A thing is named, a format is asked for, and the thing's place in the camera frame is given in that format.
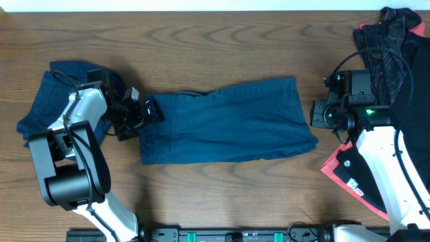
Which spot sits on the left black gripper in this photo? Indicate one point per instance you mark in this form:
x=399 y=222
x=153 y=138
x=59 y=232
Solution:
x=138 y=117

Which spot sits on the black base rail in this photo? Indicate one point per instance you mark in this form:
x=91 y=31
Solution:
x=297 y=232

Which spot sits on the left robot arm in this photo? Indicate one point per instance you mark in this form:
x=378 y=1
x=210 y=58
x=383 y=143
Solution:
x=71 y=169

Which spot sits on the dark blue denim shorts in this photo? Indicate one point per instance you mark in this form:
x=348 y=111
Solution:
x=245 y=122

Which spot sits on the black red-trimmed shorts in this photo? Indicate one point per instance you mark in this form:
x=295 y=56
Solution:
x=406 y=134

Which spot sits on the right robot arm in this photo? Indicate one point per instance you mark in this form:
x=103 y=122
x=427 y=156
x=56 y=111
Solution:
x=372 y=163

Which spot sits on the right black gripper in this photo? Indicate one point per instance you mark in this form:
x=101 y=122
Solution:
x=316 y=114

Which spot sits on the folded dark blue garment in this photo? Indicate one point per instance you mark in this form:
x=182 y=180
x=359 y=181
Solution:
x=53 y=96

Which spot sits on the black patterned garment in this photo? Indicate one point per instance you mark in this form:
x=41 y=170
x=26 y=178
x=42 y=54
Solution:
x=383 y=56

